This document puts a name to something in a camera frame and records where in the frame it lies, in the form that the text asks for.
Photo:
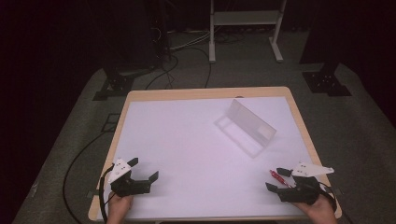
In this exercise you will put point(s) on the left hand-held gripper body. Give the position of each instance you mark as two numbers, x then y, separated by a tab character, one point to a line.
124	186

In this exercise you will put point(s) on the white metal stand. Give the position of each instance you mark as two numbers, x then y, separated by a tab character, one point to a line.
246	18

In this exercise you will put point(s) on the black stand base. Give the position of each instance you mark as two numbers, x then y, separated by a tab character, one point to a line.
325	81
116	84

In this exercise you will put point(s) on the person's right hand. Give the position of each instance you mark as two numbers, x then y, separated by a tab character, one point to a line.
320	213

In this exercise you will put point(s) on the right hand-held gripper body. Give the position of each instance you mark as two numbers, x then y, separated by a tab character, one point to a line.
303	191

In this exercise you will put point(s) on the person's left hand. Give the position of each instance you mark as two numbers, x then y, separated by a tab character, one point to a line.
118	208

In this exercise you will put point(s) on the red pen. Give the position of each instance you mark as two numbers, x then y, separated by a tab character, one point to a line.
277	178

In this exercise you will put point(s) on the clear plastic pencil case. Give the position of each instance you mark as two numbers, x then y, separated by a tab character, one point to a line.
249	124

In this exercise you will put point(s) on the white table mat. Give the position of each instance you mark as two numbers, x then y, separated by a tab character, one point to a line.
186	149

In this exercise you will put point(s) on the wooden table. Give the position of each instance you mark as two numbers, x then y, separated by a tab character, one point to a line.
205	92

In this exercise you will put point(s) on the square floor hatch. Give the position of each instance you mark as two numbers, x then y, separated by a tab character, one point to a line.
112	123

